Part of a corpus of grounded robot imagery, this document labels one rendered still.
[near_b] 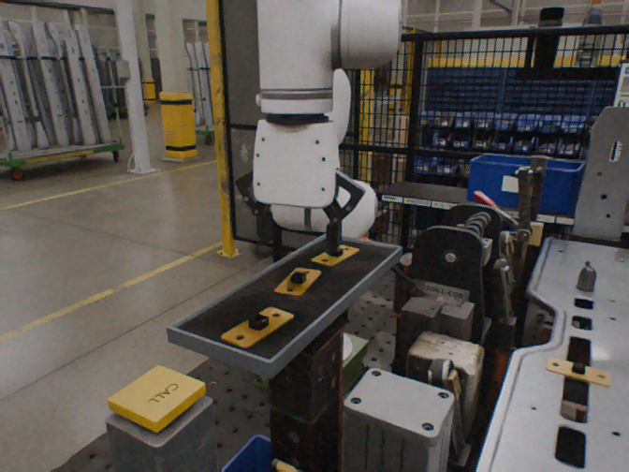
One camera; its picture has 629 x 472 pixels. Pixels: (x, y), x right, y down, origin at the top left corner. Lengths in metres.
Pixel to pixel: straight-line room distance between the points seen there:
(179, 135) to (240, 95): 4.82
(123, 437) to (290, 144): 0.34
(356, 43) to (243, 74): 3.07
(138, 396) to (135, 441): 0.04
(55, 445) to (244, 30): 2.68
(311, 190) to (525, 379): 0.43
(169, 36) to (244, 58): 4.88
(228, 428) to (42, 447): 1.34
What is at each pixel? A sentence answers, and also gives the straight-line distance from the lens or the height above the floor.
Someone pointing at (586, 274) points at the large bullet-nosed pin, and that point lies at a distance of 1.12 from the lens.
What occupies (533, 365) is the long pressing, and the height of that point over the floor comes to 1.00.
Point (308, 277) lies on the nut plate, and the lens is 0.65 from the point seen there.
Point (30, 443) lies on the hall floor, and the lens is 2.40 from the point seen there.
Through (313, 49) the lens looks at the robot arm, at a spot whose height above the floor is 1.45.
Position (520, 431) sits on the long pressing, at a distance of 0.70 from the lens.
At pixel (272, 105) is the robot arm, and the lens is 0.55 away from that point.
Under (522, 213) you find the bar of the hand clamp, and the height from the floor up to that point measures 1.11.
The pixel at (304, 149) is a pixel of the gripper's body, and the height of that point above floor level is 1.34.
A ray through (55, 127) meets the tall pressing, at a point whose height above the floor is 0.60.
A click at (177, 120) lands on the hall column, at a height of 0.67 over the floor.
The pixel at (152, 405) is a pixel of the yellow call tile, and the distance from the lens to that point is 0.45.
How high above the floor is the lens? 1.43
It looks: 20 degrees down
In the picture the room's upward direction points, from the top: straight up
